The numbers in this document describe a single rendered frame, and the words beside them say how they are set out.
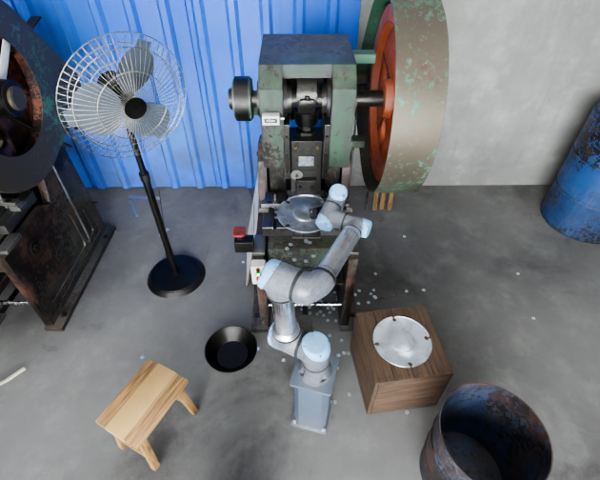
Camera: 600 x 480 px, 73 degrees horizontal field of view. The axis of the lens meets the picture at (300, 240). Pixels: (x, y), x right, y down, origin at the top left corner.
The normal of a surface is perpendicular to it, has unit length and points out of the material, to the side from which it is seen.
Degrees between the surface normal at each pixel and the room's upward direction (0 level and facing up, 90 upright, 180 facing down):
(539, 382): 0
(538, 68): 90
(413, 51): 44
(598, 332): 0
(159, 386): 0
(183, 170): 90
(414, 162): 98
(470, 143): 90
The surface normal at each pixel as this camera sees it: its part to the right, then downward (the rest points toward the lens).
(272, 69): 0.01, -0.01
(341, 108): 0.01, 0.70
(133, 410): 0.00, -0.71
